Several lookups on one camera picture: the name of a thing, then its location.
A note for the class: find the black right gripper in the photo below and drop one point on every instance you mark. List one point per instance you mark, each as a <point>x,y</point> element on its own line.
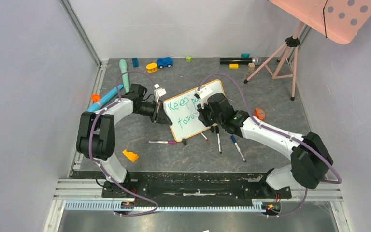
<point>209,113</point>

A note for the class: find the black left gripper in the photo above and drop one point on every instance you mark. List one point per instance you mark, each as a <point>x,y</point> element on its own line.
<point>159,115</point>

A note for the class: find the white board orange frame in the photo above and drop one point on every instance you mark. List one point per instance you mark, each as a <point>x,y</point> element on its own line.
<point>182,111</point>

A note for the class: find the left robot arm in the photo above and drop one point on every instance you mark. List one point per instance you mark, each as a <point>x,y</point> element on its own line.
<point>96,134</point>

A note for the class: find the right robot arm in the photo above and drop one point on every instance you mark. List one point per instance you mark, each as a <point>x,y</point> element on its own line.
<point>309,157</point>

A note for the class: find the black capped marker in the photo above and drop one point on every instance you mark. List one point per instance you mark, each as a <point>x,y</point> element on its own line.
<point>218,139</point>

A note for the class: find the red capped marker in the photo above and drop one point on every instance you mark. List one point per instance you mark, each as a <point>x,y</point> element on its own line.
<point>205,138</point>

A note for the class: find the purple capped marker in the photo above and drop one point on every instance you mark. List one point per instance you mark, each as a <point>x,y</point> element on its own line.
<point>162,142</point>

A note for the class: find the blue capped marker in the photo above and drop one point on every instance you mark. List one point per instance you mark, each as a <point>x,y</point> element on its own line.
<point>237,147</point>

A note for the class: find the yellow toy wedge block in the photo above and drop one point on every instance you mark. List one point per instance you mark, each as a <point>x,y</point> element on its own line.
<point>130,155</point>

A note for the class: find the orange toy brick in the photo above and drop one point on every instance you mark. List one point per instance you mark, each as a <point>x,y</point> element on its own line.
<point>260,113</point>

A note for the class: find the yellow oval toy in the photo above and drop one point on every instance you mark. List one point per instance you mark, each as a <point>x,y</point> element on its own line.
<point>152,67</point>

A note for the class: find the yellow small brick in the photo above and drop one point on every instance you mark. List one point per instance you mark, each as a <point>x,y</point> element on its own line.
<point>233,66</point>

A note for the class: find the black cylinder tube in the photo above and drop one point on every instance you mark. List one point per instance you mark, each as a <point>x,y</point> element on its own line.
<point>240,61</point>

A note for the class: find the blue toy car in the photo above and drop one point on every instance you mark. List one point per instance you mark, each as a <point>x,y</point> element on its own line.
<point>164,62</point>

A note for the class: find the light blue toy pen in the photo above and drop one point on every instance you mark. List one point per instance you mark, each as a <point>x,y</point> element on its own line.
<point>98,105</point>

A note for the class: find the tan wooden cube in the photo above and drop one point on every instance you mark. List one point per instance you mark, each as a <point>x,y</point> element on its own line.
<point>251,66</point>

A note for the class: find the dark blue small brick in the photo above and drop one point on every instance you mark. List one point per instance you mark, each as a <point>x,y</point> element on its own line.
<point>135,62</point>

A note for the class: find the teal small block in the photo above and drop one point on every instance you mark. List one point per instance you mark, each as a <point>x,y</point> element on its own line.
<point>245,55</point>

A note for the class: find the mint green toy pen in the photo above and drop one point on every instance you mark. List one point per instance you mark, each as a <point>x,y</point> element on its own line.
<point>124,68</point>

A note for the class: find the orange small toy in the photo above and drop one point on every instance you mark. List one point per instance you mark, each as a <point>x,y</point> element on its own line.
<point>95,97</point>

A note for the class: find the clear small ball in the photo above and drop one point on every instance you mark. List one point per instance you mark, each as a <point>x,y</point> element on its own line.
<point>257,60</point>

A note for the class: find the pink tripod stand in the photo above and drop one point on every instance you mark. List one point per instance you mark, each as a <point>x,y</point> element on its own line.
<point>291,44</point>

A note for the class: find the pink perforated panel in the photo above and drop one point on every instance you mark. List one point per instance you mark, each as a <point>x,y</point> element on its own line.
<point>338,20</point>

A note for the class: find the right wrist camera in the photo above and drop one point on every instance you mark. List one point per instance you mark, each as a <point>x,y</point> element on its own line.
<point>203,94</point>

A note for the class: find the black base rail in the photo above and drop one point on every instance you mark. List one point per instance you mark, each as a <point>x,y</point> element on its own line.
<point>190,189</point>

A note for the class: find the white cable duct strip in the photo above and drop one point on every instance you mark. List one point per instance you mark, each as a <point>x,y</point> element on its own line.
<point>119,206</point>

